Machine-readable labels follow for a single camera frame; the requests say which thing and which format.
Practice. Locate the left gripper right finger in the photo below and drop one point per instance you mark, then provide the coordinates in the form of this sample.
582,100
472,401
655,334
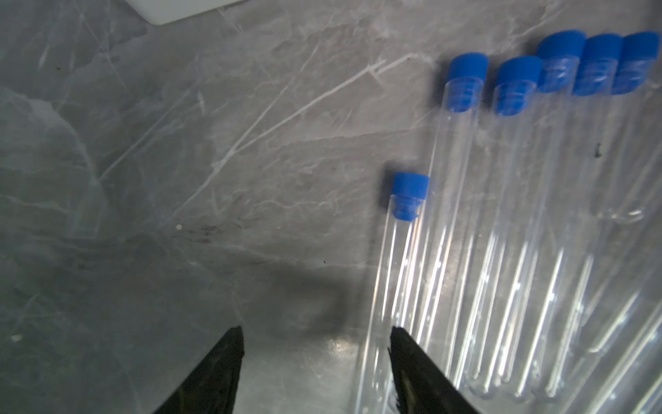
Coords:
420,385

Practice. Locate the test tube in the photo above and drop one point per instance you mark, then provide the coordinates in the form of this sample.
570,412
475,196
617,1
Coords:
392,291
640,51
455,117
489,204
552,291
631,170
560,53

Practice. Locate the white rectangular plastic box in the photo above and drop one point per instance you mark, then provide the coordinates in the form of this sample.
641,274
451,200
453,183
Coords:
160,12

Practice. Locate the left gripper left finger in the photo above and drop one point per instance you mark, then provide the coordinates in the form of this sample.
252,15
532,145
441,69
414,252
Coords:
213,384

